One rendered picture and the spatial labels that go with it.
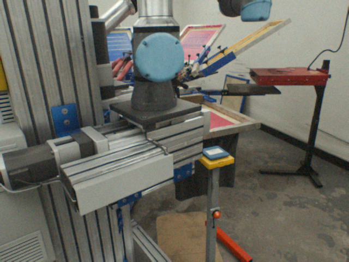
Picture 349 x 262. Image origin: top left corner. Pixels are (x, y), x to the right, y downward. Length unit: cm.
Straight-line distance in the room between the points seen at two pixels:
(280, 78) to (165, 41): 187
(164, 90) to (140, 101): 8
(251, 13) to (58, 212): 86
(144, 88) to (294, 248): 174
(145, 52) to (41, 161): 37
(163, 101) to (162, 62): 19
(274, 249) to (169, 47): 178
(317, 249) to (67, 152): 191
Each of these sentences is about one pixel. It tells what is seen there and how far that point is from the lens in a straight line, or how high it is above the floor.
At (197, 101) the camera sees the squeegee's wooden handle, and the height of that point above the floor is 101.
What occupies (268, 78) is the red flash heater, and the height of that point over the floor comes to 108.
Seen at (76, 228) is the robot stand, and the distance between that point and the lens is 106.
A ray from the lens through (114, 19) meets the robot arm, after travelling 142.
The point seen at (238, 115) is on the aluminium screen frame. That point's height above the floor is 99.
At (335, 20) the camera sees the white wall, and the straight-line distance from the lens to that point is 332.
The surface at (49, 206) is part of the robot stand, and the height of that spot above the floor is 95.
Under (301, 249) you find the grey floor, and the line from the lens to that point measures 220.
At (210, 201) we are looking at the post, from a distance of 127.
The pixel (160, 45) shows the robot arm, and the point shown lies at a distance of 60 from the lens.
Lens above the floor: 148
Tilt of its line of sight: 21 degrees down
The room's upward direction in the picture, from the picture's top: 2 degrees counter-clockwise
